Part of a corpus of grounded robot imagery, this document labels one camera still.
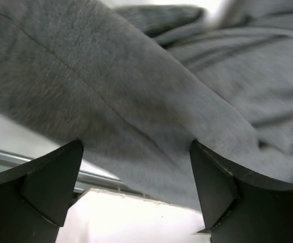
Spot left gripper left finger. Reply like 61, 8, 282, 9
0, 140, 83, 243

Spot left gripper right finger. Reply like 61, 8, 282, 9
190, 141, 293, 243

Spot grey shorts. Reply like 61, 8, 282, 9
0, 1, 293, 210

